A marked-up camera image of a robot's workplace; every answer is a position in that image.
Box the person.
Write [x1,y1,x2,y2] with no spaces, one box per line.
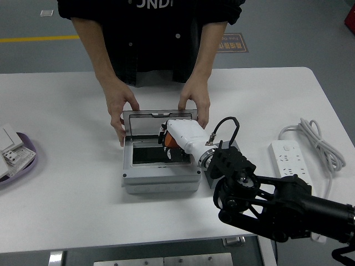
[57,0,247,86]

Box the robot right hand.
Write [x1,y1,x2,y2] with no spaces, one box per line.
[158,119,214,162]

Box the brown floor sign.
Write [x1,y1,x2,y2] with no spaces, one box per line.
[216,33,250,53]

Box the white wall switch plate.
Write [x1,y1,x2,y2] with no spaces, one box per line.
[0,124,24,152]

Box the metal plate under table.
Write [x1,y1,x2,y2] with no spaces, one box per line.
[93,252,234,266]

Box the metal table bracket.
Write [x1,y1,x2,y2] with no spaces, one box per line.
[223,236,246,247]

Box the white table leg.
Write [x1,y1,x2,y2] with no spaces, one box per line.
[47,249,67,266]
[257,235,278,266]

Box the purple tray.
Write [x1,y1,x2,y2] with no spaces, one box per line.
[0,132,39,187]

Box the orange cylinder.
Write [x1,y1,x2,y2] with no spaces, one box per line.
[164,132,180,149]

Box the yellow floor tape line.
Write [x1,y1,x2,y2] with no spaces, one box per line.
[0,34,80,44]

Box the person's left hand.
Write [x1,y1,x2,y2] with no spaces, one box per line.
[177,77,211,130]

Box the white power strip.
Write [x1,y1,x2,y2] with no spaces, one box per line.
[268,140,328,244]

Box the person's right hand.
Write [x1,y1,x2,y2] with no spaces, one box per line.
[104,81,140,147]

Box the red object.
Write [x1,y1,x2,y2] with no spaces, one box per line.
[343,4,355,28]

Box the grey electrical box with flap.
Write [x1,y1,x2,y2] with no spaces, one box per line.
[121,109,202,195]

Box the white socket insert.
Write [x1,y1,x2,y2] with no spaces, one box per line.
[2,150,18,167]

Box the dark grey cube with hole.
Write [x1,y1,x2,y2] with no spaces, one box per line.
[204,140,242,190]

